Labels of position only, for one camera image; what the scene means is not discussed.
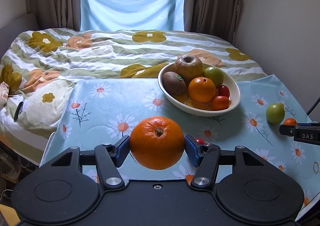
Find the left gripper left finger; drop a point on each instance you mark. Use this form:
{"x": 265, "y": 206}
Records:
{"x": 68, "y": 189}

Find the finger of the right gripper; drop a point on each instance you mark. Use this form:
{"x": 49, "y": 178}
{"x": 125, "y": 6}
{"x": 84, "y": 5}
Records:
{"x": 312, "y": 124}
{"x": 287, "y": 130}

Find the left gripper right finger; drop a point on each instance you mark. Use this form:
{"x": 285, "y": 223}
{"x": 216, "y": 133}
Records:
{"x": 243, "y": 187}

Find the small tangerine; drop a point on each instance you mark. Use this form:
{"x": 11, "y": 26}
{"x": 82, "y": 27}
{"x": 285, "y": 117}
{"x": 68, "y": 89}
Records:
{"x": 220, "y": 103}
{"x": 290, "y": 122}

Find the large green apple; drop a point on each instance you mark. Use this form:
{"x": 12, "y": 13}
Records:
{"x": 275, "y": 113}

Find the small orange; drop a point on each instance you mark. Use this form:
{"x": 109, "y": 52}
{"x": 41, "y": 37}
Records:
{"x": 202, "y": 89}

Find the large orange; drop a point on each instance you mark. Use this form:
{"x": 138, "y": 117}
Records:
{"x": 157, "y": 142}

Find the light blue daisy cloth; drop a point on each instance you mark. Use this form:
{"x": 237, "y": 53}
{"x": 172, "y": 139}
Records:
{"x": 104, "y": 111}

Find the black oval tag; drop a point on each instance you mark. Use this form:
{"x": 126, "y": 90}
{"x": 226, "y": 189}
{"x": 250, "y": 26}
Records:
{"x": 18, "y": 110}

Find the small green apple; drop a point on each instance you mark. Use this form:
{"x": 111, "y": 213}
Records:
{"x": 214, "y": 74}

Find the cream oval fruit bowl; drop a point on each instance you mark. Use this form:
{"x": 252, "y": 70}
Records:
{"x": 235, "y": 95}

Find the brownish wrinkled apple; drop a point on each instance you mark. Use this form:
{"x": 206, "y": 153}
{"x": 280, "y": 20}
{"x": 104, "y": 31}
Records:
{"x": 188, "y": 67}

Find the small white patterned toy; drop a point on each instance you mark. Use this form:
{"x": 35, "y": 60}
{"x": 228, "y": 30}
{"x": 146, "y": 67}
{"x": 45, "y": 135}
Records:
{"x": 4, "y": 93}

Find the brown kiwi fruit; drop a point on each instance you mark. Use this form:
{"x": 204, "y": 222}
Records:
{"x": 174, "y": 83}

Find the floral striped duvet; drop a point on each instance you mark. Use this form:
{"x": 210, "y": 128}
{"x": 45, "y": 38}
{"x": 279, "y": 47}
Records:
{"x": 43, "y": 66}

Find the grey bed headboard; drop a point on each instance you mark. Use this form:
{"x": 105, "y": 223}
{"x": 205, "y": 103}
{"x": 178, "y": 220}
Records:
{"x": 10, "y": 31}

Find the light blue window cloth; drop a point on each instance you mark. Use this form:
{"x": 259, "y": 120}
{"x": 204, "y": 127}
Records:
{"x": 114, "y": 15}

